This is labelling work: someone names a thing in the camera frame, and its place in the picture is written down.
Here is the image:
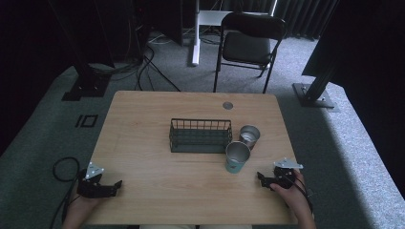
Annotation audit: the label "silver metal cup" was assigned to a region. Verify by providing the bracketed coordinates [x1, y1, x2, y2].
[238, 124, 262, 151]

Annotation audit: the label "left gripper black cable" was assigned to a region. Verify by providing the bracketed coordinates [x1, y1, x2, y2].
[49, 156, 84, 229]

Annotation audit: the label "person's right hand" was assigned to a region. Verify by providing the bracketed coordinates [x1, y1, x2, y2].
[269, 169, 308, 220]

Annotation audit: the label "teal metal cup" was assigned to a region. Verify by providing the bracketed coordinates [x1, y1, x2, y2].
[224, 140, 251, 175]

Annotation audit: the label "black floor cables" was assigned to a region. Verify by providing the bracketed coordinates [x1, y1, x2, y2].
[89, 31, 182, 94]

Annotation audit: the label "black folding chair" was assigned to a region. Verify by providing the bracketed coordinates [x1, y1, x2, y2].
[212, 11, 288, 94]

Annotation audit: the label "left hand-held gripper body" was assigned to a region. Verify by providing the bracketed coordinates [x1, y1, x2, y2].
[76, 161, 109, 198]

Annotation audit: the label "black metal stand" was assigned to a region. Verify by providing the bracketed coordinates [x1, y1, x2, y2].
[291, 56, 340, 113]
[47, 0, 116, 102]

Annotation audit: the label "person's left hand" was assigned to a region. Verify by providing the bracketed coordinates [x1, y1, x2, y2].
[67, 190, 107, 220]

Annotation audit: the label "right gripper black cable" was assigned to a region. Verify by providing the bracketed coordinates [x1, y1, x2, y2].
[281, 173, 314, 218]

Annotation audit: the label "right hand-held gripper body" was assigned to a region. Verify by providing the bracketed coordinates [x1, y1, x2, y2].
[269, 157, 305, 191]

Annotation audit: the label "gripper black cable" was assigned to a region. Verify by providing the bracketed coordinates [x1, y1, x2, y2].
[281, 173, 314, 218]
[49, 156, 84, 229]

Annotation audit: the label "black wire basket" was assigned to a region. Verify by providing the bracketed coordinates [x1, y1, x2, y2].
[168, 117, 234, 155]

